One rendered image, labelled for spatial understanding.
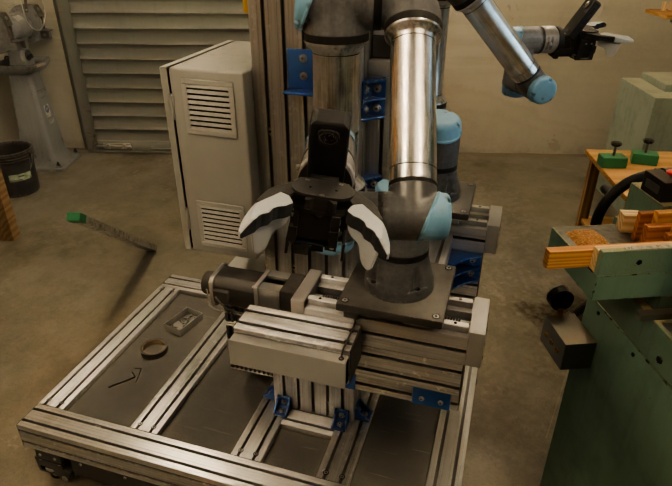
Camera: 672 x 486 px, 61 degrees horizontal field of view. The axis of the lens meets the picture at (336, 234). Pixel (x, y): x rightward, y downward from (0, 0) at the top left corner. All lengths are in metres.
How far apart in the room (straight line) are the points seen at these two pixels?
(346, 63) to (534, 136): 3.46
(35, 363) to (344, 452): 1.37
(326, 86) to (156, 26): 3.26
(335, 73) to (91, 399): 1.35
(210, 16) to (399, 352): 3.20
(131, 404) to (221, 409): 0.28
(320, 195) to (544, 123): 3.83
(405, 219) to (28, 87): 3.71
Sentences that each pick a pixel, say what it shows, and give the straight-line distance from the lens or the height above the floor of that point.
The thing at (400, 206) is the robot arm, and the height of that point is 1.15.
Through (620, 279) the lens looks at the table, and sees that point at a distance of 1.28.
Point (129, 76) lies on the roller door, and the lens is 4.41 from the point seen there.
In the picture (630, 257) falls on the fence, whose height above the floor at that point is 0.94.
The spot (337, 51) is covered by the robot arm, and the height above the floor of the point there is 1.32.
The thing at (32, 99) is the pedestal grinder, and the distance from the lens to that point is 4.37.
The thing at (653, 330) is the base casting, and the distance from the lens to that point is 1.36.
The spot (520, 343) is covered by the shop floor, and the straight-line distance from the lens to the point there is 2.51.
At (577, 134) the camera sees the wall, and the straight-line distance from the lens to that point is 4.53.
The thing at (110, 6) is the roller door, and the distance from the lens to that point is 4.34.
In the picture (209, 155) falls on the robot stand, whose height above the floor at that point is 1.03.
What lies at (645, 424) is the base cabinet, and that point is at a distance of 1.44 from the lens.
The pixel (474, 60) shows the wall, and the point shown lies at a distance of 4.18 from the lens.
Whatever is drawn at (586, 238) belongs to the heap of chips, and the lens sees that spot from 1.35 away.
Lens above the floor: 1.52
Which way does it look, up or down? 29 degrees down
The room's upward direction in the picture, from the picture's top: straight up
